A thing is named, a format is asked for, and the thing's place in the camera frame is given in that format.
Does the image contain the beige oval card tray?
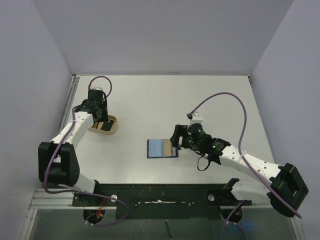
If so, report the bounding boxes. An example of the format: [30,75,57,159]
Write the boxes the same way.
[89,115,118,135]

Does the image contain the black card in tray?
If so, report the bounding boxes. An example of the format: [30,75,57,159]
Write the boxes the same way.
[101,119,115,132]

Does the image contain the aluminium left side rail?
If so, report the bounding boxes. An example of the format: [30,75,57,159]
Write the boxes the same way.
[58,74,81,133]

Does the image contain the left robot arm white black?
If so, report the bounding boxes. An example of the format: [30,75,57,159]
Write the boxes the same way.
[38,89,108,206]

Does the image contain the blue leather card holder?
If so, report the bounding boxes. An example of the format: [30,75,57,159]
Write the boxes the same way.
[147,139,175,159]

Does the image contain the aluminium front rail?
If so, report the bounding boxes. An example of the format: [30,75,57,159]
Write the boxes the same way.
[29,188,273,210]

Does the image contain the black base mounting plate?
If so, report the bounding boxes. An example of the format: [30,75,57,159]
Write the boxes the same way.
[72,183,252,220]

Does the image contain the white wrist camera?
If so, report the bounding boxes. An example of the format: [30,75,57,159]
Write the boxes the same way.
[91,87,103,91]
[189,112,204,125]

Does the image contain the black wire loop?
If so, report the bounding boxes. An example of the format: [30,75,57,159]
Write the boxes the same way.
[196,156,212,172]

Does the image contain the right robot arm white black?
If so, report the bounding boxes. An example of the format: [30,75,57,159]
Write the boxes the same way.
[170,123,309,218]

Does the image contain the aluminium rail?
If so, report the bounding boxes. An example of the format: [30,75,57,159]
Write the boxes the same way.
[58,74,81,133]
[29,188,273,210]

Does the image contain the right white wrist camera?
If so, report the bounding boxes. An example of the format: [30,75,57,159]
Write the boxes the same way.
[189,112,204,125]

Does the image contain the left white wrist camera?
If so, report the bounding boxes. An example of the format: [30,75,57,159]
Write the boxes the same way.
[91,87,103,91]

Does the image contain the gold credit card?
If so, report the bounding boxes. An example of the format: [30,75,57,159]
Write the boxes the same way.
[163,139,172,157]
[170,146,179,158]

